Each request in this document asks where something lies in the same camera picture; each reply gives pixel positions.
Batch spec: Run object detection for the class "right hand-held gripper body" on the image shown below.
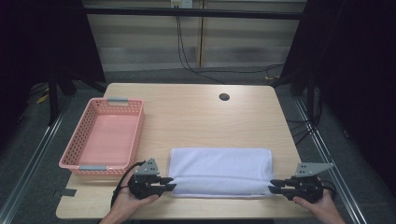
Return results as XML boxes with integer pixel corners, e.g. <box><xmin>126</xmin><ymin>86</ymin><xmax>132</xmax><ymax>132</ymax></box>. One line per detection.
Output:
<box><xmin>283</xmin><ymin>161</ymin><xmax>335</xmax><ymax>204</ymax></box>

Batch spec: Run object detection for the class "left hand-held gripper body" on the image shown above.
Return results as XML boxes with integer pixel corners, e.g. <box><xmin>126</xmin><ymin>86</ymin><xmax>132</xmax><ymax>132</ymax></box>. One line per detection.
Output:
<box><xmin>127</xmin><ymin>157</ymin><xmax>163</xmax><ymax>201</ymax></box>

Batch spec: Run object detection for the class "pale lavender printed towel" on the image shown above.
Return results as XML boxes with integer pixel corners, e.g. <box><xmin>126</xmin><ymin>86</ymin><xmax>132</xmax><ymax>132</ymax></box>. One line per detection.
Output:
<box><xmin>167</xmin><ymin>147</ymin><xmax>276</xmax><ymax>200</ymax></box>

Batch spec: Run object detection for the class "pink perforated plastic basket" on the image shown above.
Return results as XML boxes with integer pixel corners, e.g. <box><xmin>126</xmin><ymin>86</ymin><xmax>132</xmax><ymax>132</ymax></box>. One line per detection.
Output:
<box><xmin>58</xmin><ymin>97</ymin><xmax>146</xmax><ymax>178</ymax></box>

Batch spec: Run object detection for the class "person's left hand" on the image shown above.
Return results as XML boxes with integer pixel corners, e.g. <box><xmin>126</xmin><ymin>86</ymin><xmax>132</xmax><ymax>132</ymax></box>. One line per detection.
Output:
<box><xmin>105</xmin><ymin>183</ymin><xmax>162</xmax><ymax>221</ymax></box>

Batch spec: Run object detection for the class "person's right hand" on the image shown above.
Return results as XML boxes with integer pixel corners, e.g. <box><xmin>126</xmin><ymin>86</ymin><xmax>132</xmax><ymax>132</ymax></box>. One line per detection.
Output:
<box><xmin>292</xmin><ymin>175</ymin><xmax>340</xmax><ymax>219</ymax></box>

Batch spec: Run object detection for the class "black tape strip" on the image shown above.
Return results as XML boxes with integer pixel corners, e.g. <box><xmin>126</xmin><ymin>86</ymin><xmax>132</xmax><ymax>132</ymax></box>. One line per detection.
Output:
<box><xmin>60</xmin><ymin>188</ymin><xmax>78</xmax><ymax>198</ymax></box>

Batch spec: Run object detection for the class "black curtain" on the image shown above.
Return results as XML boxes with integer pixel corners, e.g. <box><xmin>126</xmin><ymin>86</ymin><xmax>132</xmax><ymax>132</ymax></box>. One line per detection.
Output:
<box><xmin>0</xmin><ymin>0</ymin><xmax>107</xmax><ymax>150</ymax></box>
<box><xmin>274</xmin><ymin>0</ymin><xmax>396</xmax><ymax>190</ymax></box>

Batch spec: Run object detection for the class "black metal stand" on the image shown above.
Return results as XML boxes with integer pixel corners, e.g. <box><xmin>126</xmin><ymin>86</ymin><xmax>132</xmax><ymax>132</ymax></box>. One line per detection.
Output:
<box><xmin>47</xmin><ymin>73</ymin><xmax>61</xmax><ymax>127</ymax></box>

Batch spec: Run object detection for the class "yellow object on floor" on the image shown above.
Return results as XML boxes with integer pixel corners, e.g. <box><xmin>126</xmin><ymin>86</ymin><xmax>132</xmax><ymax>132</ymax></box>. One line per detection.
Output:
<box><xmin>35</xmin><ymin>92</ymin><xmax>50</xmax><ymax>105</ymax></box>

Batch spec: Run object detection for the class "black horizontal metal bar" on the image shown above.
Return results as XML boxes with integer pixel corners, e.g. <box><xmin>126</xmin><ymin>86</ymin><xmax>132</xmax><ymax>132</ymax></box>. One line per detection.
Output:
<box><xmin>83</xmin><ymin>7</ymin><xmax>308</xmax><ymax>21</ymax></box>

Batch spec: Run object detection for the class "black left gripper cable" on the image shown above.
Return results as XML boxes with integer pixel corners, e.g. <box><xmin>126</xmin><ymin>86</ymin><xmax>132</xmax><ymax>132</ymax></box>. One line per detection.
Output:
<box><xmin>109</xmin><ymin>160</ymin><xmax>148</xmax><ymax>209</ymax></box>

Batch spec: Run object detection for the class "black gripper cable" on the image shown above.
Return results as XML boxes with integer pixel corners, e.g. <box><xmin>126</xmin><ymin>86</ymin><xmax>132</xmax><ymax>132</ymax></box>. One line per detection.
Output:
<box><xmin>109</xmin><ymin>160</ymin><xmax>148</xmax><ymax>209</ymax></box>
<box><xmin>320</xmin><ymin>178</ymin><xmax>339</xmax><ymax>201</ymax></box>

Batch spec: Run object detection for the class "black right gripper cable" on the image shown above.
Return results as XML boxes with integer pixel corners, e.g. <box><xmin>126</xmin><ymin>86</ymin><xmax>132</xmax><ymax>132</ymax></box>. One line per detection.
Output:
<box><xmin>320</xmin><ymin>178</ymin><xmax>339</xmax><ymax>201</ymax></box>

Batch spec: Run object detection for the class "metal floor rail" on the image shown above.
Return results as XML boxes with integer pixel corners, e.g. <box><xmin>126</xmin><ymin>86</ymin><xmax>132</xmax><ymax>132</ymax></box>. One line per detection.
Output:
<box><xmin>0</xmin><ymin>94</ymin><xmax>76</xmax><ymax>224</ymax></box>
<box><xmin>293</xmin><ymin>96</ymin><xmax>369</xmax><ymax>224</ymax></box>

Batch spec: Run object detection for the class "bundle of black cables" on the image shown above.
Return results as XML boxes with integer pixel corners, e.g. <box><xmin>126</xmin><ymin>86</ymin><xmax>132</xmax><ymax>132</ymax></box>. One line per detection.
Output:
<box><xmin>285</xmin><ymin>83</ymin><xmax>325</xmax><ymax>147</ymax></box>

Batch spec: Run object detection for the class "black floor cable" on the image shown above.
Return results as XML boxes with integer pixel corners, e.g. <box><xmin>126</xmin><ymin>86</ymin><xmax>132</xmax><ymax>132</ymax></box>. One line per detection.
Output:
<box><xmin>195</xmin><ymin>63</ymin><xmax>285</xmax><ymax>77</ymax></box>

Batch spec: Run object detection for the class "black hanging wall cable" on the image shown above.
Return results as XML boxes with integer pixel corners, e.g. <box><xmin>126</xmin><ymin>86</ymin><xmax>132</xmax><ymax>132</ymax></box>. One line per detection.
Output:
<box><xmin>175</xmin><ymin>15</ymin><xmax>226</xmax><ymax>85</ymax></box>

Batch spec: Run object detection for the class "white wall power outlet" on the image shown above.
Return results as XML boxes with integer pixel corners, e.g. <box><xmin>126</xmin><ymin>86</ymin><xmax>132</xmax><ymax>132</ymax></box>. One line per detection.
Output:
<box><xmin>169</xmin><ymin>0</ymin><xmax>194</xmax><ymax>9</ymax></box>

